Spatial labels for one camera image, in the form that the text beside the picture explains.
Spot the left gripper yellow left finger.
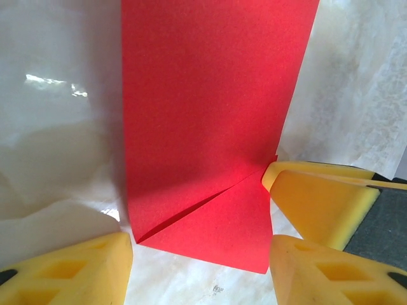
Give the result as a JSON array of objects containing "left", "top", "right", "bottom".
[{"left": 0, "top": 231, "right": 134, "bottom": 305}]

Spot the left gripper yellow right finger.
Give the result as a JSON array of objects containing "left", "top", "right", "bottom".
[{"left": 268, "top": 234, "right": 407, "bottom": 305}]

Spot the red paper sheet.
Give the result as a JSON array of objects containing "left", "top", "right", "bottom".
[{"left": 120, "top": 0, "right": 320, "bottom": 275}]

